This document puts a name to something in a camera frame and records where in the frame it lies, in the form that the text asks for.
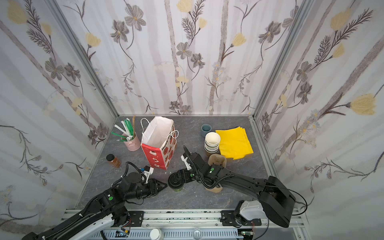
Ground black cup lid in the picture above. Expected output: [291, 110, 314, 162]
[168, 173, 185, 190]

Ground brown syrup bottle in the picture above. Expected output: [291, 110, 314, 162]
[106, 154, 121, 168]

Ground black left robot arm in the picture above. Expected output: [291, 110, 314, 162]
[23, 162, 168, 240]

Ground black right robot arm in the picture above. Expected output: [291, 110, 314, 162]
[168, 147, 297, 228]

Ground stack of pulp cup carriers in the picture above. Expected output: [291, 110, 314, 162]
[205, 154, 227, 194]

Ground stack of paper cups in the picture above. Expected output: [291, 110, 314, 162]
[204, 132, 221, 157]

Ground small teal cup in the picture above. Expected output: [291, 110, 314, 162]
[201, 124, 212, 138]

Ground red white paper bag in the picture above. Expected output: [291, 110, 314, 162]
[141, 116, 179, 170]

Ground pink metal straw bucket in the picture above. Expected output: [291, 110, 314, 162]
[124, 135, 141, 152]

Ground yellow paper napkins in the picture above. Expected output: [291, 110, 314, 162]
[216, 127, 254, 160]

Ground brown paper straw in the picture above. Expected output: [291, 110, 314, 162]
[131, 116, 136, 136]

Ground green wrapped straw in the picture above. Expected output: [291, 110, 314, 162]
[124, 119, 135, 138]

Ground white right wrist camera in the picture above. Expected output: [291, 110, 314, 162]
[181, 155, 192, 171]

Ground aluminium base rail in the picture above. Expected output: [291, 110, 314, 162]
[56, 208, 310, 240]

